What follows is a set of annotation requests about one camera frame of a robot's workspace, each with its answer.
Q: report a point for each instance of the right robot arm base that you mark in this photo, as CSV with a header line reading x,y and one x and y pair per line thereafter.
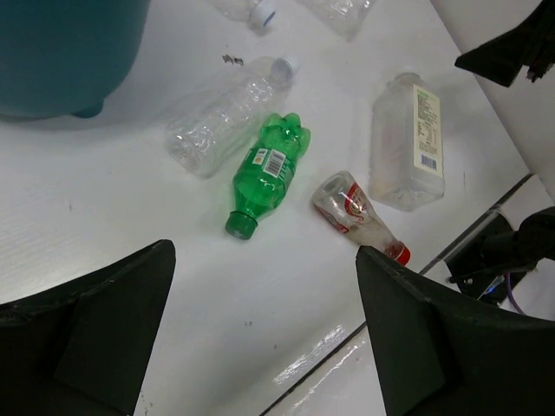
x,y
498,257

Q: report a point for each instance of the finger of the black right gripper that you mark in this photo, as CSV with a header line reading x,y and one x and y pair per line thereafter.
x,y
530,45

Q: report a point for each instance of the square clear labelled bottle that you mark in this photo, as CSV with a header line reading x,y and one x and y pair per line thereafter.
x,y
406,165

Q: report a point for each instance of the clear bottle blue-white cap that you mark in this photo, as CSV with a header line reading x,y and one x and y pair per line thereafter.
x,y
256,14

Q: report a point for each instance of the clear bottle red cap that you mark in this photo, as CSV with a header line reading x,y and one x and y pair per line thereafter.
x,y
346,207

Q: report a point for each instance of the green plastic bottle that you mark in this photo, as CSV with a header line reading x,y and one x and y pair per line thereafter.
x,y
265,175

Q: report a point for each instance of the clear crinkled bottle white cap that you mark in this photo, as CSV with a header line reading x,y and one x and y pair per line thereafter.
x,y
202,137

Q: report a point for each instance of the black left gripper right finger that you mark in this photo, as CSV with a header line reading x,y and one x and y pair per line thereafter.
x,y
438,352

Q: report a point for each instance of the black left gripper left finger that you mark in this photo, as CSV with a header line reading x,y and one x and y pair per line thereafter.
x,y
83,347

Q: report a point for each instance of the teal plastic bin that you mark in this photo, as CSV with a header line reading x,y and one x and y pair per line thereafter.
x,y
66,57

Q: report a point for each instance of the clear crushed bottle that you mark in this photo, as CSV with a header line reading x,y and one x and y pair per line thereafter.
x,y
344,17

